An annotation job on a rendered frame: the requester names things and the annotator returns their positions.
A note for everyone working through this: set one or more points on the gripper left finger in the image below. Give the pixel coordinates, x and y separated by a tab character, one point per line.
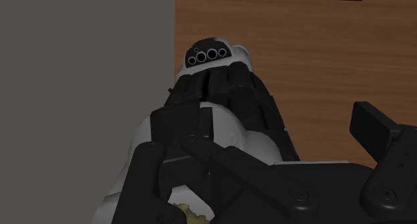
228	161

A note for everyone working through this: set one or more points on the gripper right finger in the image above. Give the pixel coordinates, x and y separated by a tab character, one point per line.
394	171

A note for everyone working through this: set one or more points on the yellow green lumpy thing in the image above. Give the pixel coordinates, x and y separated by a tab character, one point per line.
192	213

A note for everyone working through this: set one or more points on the white and black figure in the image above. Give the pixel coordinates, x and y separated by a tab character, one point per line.
241	96

